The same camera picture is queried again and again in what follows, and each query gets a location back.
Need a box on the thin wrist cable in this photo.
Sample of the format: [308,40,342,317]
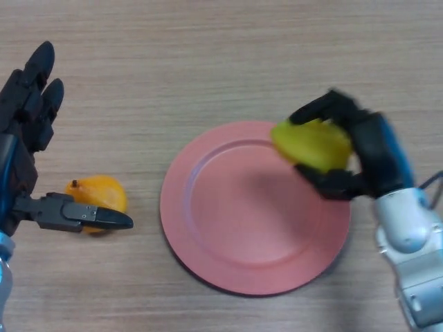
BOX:
[417,171,443,210]

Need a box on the yellow starfruit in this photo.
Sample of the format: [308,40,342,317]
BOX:
[269,118,353,173]

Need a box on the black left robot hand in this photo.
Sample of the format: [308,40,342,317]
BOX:
[0,41,134,237]

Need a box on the pink round plate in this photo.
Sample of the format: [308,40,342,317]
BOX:
[159,120,351,296]

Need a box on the orange pear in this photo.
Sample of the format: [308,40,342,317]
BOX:
[64,175,128,235]

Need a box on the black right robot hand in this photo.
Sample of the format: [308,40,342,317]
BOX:
[288,89,416,201]

